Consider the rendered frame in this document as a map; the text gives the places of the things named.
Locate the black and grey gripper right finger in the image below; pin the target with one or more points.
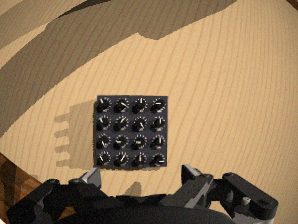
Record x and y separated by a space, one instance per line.
244 202

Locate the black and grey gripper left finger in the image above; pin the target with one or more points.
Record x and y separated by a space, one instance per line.
37 208

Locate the black knob box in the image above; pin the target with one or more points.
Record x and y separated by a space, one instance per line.
144 145

